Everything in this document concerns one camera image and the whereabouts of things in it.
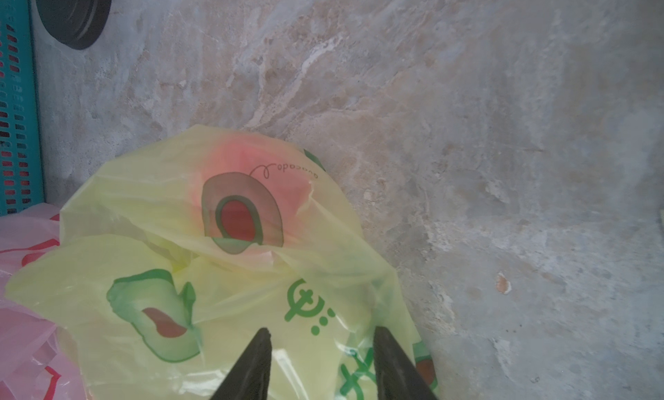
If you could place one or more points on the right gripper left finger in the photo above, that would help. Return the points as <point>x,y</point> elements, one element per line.
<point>250,375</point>

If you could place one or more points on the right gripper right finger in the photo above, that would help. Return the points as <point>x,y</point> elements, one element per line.
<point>397,377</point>

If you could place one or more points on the yellow-green plastic bag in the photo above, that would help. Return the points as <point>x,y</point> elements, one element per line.
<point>171,258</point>

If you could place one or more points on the pink plastic bag back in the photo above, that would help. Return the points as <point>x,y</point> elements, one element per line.
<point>32,364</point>

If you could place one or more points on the teal plastic basket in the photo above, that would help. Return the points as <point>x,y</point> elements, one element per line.
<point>21,157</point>

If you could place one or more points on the microphone on black stand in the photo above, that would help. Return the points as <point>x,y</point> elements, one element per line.
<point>75,23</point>

